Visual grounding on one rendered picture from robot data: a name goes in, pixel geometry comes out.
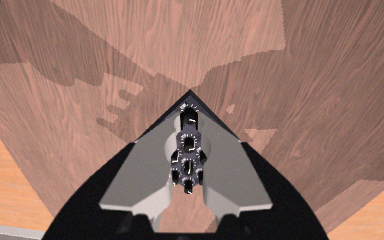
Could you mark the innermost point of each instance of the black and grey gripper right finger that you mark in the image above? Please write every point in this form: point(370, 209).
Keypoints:
point(238, 180)

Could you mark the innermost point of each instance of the dark grey knob box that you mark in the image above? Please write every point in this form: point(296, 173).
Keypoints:
point(189, 141)

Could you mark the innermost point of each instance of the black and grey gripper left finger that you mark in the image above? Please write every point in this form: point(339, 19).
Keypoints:
point(137, 180)

